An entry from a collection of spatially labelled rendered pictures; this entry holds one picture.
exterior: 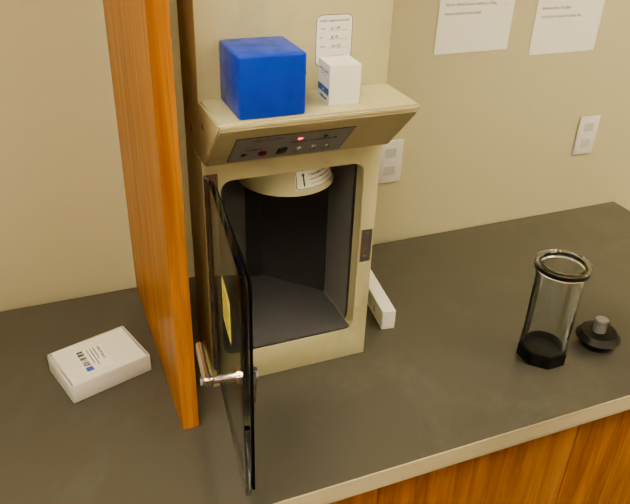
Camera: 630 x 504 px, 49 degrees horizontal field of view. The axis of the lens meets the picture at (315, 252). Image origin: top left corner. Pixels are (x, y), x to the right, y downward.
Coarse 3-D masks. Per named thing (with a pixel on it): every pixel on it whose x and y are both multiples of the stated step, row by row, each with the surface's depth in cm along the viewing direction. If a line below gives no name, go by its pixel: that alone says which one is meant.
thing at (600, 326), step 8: (592, 320) 150; (600, 320) 145; (608, 320) 145; (576, 328) 149; (584, 328) 147; (592, 328) 147; (600, 328) 145; (608, 328) 148; (584, 336) 146; (592, 336) 145; (600, 336) 145; (608, 336) 145; (616, 336) 145; (584, 344) 147; (592, 344) 144; (600, 344) 144; (608, 344) 144; (616, 344) 144; (600, 352) 146
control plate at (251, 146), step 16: (336, 128) 105; (352, 128) 106; (240, 144) 101; (256, 144) 103; (272, 144) 104; (288, 144) 106; (304, 144) 108; (320, 144) 109; (336, 144) 111; (240, 160) 108
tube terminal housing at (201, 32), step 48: (192, 0) 97; (240, 0) 99; (288, 0) 102; (336, 0) 105; (384, 0) 107; (192, 48) 101; (384, 48) 112; (192, 96) 107; (192, 144) 113; (192, 192) 120; (192, 240) 128; (336, 336) 139
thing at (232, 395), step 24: (216, 192) 104; (216, 216) 102; (216, 240) 105; (216, 264) 109; (240, 264) 87; (216, 288) 113; (240, 288) 85; (216, 312) 117; (240, 312) 87; (216, 336) 122; (240, 336) 89; (240, 360) 92; (240, 384) 95; (240, 408) 98; (240, 432) 102; (240, 456) 105
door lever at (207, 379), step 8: (200, 344) 102; (200, 352) 100; (200, 360) 99; (208, 360) 99; (200, 368) 97; (208, 368) 97; (208, 376) 96; (216, 376) 96; (224, 376) 96; (232, 376) 96; (200, 384) 96; (208, 384) 95
